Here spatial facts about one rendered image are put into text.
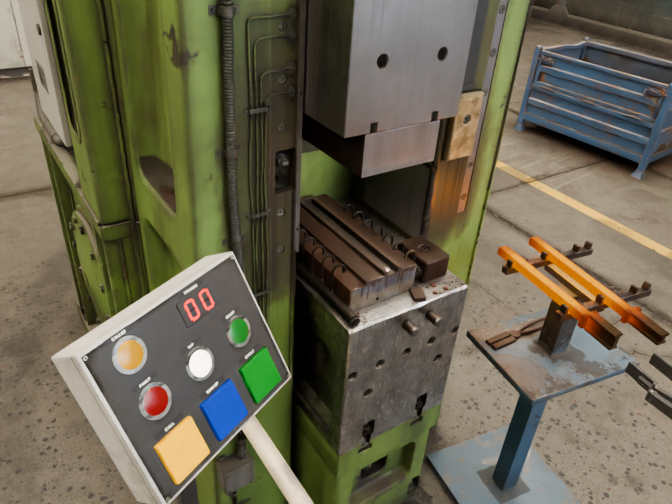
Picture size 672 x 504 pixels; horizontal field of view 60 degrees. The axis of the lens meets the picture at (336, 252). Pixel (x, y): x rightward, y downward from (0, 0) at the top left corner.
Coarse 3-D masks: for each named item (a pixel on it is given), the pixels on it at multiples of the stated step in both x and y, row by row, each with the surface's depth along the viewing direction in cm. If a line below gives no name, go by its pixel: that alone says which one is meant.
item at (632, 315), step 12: (540, 240) 167; (540, 252) 166; (552, 252) 162; (564, 264) 158; (576, 276) 155; (588, 276) 153; (588, 288) 151; (600, 288) 149; (612, 300) 145; (624, 312) 141; (636, 312) 141; (636, 324) 140; (648, 324) 137; (648, 336) 137; (660, 336) 134
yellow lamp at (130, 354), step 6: (126, 342) 87; (132, 342) 88; (120, 348) 86; (126, 348) 87; (132, 348) 87; (138, 348) 88; (120, 354) 86; (126, 354) 87; (132, 354) 87; (138, 354) 88; (120, 360) 86; (126, 360) 86; (132, 360) 87; (138, 360) 88; (126, 366) 86; (132, 366) 87
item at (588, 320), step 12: (504, 252) 161; (516, 264) 157; (528, 264) 156; (528, 276) 154; (540, 276) 152; (540, 288) 151; (552, 288) 148; (564, 300) 144; (576, 312) 141; (588, 312) 139; (588, 324) 139; (600, 324) 135; (600, 336) 136; (612, 336) 133; (612, 348) 134
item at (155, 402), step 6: (150, 390) 89; (156, 390) 90; (162, 390) 91; (144, 396) 88; (150, 396) 89; (156, 396) 90; (162, 396) 90; (144, 402) 88; (150, 402) 89; (156, 402) 89; (162, 402) 90; (144, 408) 88; (150, 408) 88; (156, 408) 89; (162, 408) 90; (150, 414) 88; (156, 414) 89
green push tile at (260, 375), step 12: (264, 348) 108; (252, 360) 105; (264, 360) 107; (240, 372) 103; (252, 372) 105; (264, 372) 107; (276, 372) 109; (252, 384) 104; (264, 384) 106; (276, 384) 109; (252, 396) 104; (264, 396) 106
